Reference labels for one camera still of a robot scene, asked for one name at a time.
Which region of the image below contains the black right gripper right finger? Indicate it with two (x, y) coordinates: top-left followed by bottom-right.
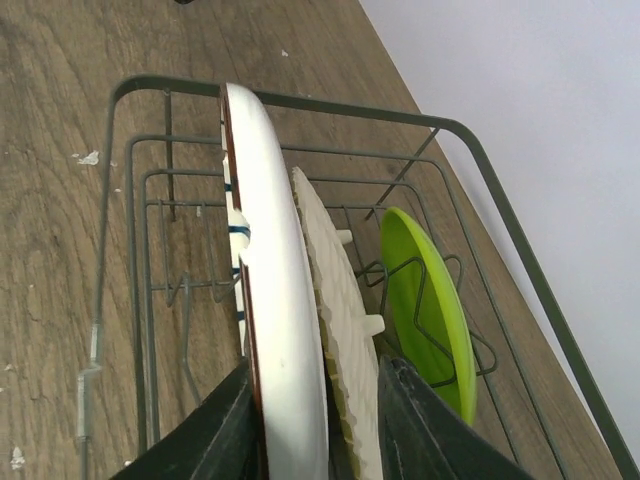
(378, 355), (531, 480)

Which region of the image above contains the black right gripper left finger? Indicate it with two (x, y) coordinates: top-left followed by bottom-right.
(113, 361), (259, 480)

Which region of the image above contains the lime green plate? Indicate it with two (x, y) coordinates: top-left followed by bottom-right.
(380, 207), (477, 425)

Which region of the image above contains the white blue striped plate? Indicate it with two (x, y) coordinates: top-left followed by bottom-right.
(220, 83), (329, 479)

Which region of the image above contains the woven yellow round placemat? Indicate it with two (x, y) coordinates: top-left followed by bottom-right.
(292, 167), (385, 479)

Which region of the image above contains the grey wire dish rack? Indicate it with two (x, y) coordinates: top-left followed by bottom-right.
(103, 75), (639, 479)

